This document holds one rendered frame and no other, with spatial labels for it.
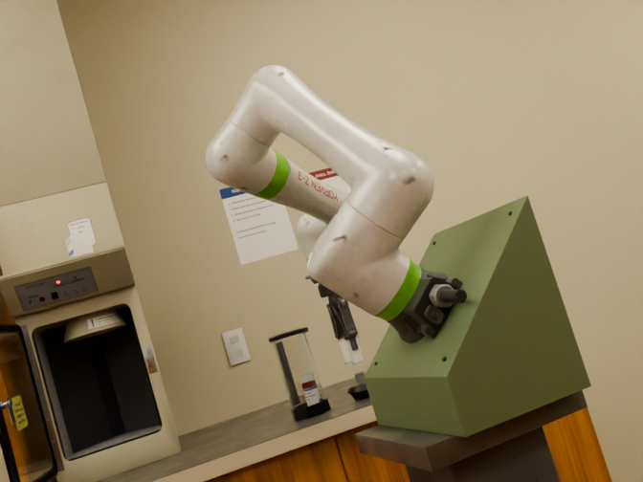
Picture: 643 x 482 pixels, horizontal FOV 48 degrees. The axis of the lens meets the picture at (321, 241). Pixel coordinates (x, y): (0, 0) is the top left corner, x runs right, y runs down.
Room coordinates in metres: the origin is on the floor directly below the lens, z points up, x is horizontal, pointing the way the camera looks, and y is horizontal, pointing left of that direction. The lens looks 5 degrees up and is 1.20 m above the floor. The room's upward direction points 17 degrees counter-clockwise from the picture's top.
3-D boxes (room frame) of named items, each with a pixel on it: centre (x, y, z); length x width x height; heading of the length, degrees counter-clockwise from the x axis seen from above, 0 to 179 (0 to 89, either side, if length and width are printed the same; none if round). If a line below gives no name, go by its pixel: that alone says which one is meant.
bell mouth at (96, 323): (2.02, 0.68, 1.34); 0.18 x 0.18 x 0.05
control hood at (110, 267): (1.86, 0.66, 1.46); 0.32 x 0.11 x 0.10; 105
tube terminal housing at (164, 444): (2.04, 0.71, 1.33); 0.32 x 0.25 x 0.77; 105
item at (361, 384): (1.95, 0.01, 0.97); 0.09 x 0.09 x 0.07
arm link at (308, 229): (1.95, 0.00, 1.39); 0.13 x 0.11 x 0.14; 54
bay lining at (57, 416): (2.04, 0.71, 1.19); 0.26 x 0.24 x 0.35; 105
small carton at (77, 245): (1.87, 0.62, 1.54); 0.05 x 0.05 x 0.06; 33
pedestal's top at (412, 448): (1.38, -0.16, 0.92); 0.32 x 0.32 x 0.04; 21
